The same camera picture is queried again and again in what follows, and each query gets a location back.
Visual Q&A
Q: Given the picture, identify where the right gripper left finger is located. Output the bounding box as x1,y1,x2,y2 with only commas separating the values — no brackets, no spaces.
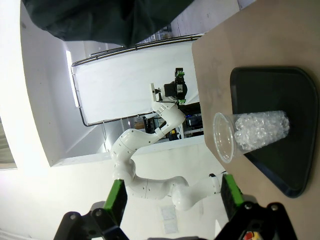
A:
56,178,131,240

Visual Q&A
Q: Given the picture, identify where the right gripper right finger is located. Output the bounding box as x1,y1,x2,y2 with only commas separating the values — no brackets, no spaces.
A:
217,174,298,240

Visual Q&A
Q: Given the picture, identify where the black serving tray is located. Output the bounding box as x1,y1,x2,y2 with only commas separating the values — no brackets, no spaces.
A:
229,65,320,199

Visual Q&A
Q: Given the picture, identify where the person in dark shirt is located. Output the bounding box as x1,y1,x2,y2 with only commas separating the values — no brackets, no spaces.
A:
21,0,241,49

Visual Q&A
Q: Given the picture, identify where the white backdrop screen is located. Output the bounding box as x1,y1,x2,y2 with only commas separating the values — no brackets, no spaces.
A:
70,33,205,128

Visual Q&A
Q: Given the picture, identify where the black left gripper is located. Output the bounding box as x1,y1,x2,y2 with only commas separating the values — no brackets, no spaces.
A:
163,66,188,105

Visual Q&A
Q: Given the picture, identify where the tall clear iced cup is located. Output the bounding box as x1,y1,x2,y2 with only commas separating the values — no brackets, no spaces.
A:
212,110,291,164

